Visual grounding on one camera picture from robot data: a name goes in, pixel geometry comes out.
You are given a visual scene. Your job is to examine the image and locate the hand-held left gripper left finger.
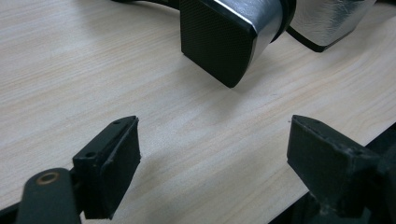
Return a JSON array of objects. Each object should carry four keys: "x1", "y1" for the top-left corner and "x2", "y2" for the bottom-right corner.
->
[{"x1": 72, "y1": 115, "x2": 142, "y2": 220}]

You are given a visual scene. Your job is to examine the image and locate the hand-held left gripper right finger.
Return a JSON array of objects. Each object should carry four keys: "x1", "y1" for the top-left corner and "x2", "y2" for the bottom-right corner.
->
[{"x1": 286, "y1": 114, "x2": 385, "y2": 219}]

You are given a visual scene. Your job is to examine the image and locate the black and silver headphones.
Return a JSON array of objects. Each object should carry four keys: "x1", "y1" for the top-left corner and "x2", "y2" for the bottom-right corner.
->
[{"x1": 110, "y1": 0, "x2": 396, "y2": 89}]

